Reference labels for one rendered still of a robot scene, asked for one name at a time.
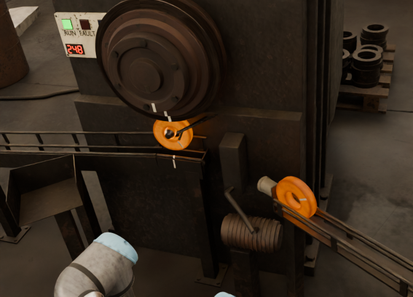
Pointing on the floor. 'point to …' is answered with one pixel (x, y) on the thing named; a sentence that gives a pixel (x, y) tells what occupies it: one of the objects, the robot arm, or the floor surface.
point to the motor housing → (249, 249)
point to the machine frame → (322, 77)
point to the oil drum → (10, 50)
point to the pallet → (366, 68)
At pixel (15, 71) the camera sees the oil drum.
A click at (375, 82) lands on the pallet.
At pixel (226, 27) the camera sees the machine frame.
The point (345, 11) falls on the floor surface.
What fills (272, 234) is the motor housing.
